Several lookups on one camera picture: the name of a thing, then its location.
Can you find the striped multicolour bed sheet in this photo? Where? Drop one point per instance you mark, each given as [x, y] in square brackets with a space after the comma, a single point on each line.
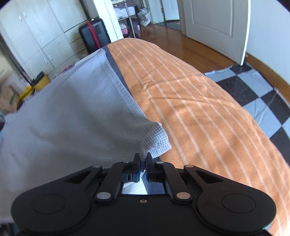
[205, 125]

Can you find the brown paper bag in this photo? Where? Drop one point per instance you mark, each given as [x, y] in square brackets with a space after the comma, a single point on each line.
[9, 100]

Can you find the black white checkered rug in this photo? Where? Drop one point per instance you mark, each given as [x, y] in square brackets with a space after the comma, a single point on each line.
[264, 103]

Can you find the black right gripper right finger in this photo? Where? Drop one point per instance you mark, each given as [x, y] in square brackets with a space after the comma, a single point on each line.
[222, 204]

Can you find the yellow waste bin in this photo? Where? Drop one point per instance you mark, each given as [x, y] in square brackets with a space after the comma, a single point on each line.
[40, 81]

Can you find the white wardrobe cabinet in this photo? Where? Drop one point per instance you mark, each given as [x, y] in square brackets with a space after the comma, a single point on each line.
[43, 35]

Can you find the white door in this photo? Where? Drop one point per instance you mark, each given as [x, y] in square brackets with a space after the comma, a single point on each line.
[221, 25]

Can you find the light grey waffle knit garment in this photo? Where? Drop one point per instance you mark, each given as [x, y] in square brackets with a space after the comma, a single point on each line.
[86, 116]

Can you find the yellow box on floor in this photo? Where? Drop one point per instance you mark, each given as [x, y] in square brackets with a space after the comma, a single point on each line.
[26, 93]

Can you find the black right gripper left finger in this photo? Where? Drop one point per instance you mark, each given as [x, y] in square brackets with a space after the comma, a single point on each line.
[64, 204]

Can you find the black suitcase with red strap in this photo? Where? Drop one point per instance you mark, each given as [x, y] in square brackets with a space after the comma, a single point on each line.
[94, 35]

